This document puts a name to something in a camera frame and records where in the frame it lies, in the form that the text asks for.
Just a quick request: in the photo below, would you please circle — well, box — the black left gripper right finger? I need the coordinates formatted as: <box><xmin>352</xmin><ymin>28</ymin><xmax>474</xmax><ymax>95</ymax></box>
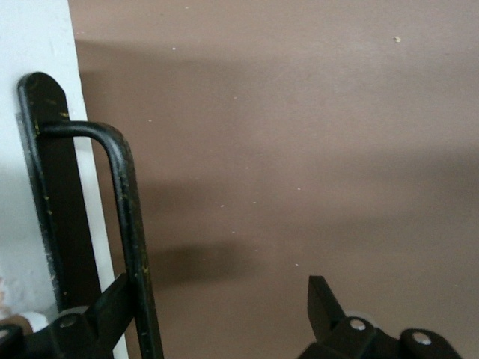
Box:
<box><xmin>298</xmin><ymin>275</ymin><xmax>463</xmax><ymax>359</ymax></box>

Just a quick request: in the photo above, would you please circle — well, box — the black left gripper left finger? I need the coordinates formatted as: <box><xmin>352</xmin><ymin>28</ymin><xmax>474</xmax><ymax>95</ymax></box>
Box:
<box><xmin>0</xmin><ymin>272</ymin><xmax>132</xmax><ymax>359</ymax></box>

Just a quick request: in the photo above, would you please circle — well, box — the black metal drawer handle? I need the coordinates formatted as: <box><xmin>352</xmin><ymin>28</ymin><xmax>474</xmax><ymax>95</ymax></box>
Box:
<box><xmin>16</xmin><ymin>71</ymin><xmax>166</xmax><ymax>359</ymax></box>

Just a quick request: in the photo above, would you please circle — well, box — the wooden drawer with white front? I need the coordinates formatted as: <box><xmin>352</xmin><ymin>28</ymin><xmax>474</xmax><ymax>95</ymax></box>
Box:
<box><xmin>0</xmin><ymin>0</ymin><xmax>130</xmax><ymax>359</ymax></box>

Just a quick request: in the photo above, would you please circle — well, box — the brown table cover sheet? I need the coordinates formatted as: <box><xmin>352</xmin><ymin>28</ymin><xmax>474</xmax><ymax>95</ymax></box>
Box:
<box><xmin>67</xmin><ymin>0</ymin><xmax>479</xmax><ymax>359</ymax></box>

